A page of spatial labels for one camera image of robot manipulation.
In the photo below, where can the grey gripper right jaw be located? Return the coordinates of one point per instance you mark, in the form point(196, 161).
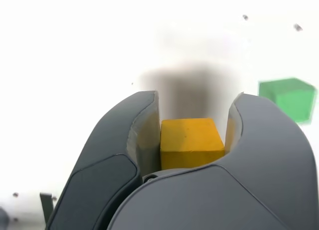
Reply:
point(224, 195)

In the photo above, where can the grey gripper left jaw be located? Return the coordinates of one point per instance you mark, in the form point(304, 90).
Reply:
point(99, 170)

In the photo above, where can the yellow cube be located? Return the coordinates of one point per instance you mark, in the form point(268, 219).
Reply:
point(189, 140)

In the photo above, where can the green cube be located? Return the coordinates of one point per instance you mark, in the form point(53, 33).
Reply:
point(294, 102)

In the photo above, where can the black tape strip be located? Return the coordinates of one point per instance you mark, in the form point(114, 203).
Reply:
point(47, 207)

